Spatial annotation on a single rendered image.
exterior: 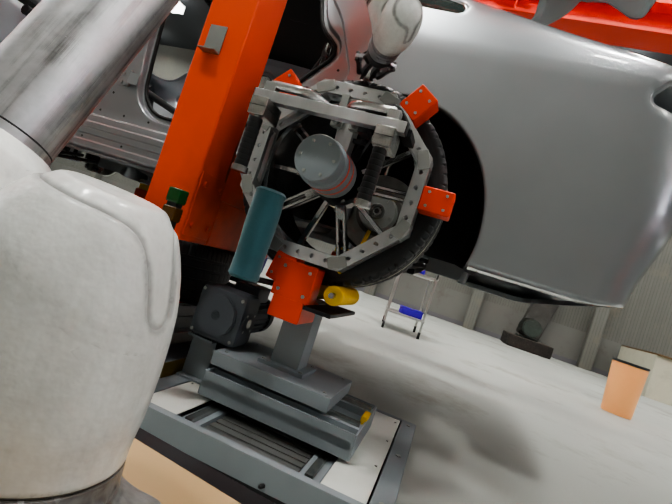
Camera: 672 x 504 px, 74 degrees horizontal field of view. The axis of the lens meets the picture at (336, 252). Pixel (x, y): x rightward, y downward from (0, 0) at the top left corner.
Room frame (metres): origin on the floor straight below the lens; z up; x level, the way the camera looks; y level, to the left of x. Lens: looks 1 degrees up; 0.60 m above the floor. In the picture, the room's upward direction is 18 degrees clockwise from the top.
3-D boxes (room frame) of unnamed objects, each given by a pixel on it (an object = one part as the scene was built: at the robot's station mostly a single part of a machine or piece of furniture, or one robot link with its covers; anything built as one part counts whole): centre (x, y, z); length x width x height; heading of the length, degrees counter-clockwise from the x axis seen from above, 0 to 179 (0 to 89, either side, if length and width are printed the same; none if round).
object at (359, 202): (1.07, -0.02, 0.83); 0.04 x 0.04 x 0.16
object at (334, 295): (1.40, -0.06, 0.51); 0.29 x 0.06 x 0.06; 165
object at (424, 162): (1.34, 0.08, 0.85); 0.54 x 0.07 x 0.54; 75
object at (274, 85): (1.25, 0.21, 1.03); 0.19 x 0.18 x 0.11; 165
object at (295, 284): (1.38, 0.07, 0.48); 0.16 x 0.12 x 0.17; 165
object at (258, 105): (1.19, 0.30, 0.93); 0.09 x 0.05 x 0.05; 165
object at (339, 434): (1.49, -0.02, 0.13); 0.50 x 0.36 x 0.10; 75
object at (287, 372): (1.50, 0.03, 0.32); 0.40 x 0.30 x 0.28; 75
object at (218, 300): (1.67, 0.25, 0.26); 0.42 x 0.18 x 0.35; 165
